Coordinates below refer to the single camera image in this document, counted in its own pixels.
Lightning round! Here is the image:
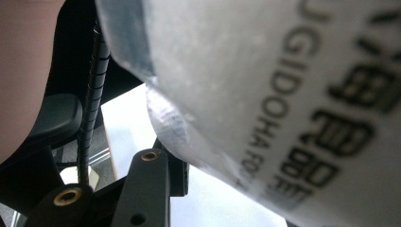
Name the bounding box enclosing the left hand-held gripper cable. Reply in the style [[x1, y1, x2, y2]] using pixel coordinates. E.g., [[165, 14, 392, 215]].
[[77, 24, 112, 187]]

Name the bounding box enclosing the white pouch with red label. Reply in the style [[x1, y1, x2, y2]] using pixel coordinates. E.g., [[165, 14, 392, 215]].
[[94, 0, 401, 227]]

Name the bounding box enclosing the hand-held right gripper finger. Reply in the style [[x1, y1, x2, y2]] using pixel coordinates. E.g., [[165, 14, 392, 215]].
[[152, 137, 190, 199]]

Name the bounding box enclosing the metal floor rail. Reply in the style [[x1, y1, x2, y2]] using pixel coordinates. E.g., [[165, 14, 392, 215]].
[[52, 147, 112, 168]]

